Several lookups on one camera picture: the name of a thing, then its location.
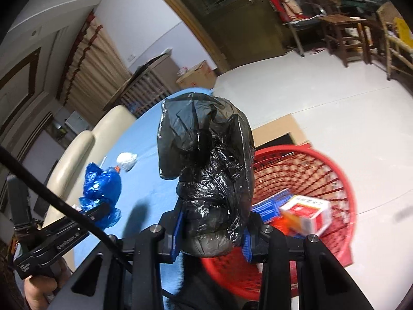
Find blue snack wrapper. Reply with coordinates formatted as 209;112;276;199
251;189;293;223

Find orange medicine box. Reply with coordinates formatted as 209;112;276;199
280;195;332;236

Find blue plastic bag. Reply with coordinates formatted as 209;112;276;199
79;162;122;230

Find white paper ball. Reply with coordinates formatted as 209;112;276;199
116;152;137;172

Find black plastic bag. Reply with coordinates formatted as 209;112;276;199
157;92;255;258

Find person's left hand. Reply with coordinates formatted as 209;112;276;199
24;258;72;310

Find cream leather sofa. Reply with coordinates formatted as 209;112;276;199
41;104;138;272

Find red plastic mesh basket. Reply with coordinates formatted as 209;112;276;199
202;145;356;301

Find blue table cloth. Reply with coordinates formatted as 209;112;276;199
72;87;214;310

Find flattened cardboard box on floor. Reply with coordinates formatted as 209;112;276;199
251;113;354;268

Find wooden baby crib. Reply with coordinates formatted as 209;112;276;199
103;52;181;118

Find beige striped curtain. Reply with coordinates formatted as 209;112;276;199
57;12;132;125

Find small dark wooden table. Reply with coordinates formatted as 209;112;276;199
320;14;369;68

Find metal chair with red cloth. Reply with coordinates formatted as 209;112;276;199
268;0;328;57

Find dark wooden double door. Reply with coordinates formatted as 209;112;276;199
164;0;297;73

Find wicker armchair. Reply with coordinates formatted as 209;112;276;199
377;2;412;81

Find yellow box on wicker chair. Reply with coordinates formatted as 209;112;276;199
393;17;413;48

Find black cable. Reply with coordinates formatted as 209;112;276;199
0;146;134;274

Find brown cardboard box by wall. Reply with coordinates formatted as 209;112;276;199
176;60;217;90

